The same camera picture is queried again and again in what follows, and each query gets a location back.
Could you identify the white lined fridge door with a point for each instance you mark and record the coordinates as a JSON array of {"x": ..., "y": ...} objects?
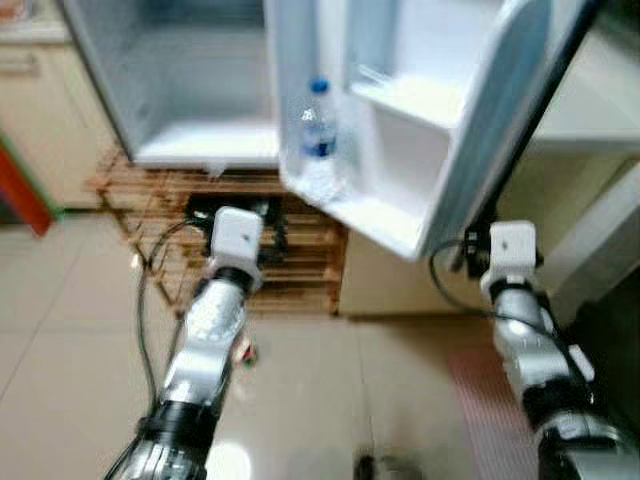
[{"x": 420, "y": 130}]

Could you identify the red white small carton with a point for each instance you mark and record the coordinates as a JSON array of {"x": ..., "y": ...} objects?
[{"x": 246, "y": 353}]

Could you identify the robot right leg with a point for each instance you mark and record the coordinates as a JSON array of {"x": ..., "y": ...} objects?
[{"x": 385, "y": 470}]

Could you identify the clear water bottle blue label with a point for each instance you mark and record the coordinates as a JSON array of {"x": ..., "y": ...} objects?
[{"x": 320, "y": 140}]

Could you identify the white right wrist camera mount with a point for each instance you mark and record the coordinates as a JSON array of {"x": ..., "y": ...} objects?
[{"x": 512, "y": 248}]

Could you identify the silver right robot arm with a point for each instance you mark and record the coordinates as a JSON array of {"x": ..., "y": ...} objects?
[{"x": 530, "y": 350}]

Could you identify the pink floor mat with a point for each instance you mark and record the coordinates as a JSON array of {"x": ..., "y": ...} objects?
[{"x": 480, "y": 400}]

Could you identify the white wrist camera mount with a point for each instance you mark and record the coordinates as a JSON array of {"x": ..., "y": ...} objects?
[
  {"x": 237, "y": 235},
  {"x": 512, "y": 248}
]

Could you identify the wooden slatted rack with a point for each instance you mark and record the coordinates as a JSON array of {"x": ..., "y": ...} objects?
[{"x": 310, "y": 270}]

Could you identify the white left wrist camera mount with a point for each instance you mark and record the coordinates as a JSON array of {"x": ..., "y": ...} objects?
[{"x": 237, "y": 235}]

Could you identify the orange flat board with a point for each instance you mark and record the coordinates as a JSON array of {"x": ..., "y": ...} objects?
[{"x": 22, "y": 195}]

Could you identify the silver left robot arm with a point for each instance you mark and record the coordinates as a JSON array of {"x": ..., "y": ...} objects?
[{"x": 205, "y": 340}]

